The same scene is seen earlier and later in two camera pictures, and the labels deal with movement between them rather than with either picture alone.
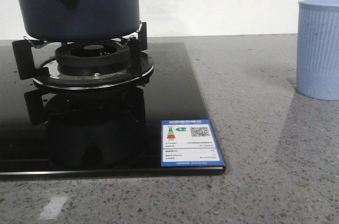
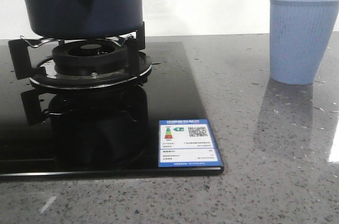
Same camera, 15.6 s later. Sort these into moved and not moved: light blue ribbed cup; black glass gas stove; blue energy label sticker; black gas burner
Moved: light blue ribbed cup
Not moved: black gas burner; blue energy label sticker; black glass gas stove
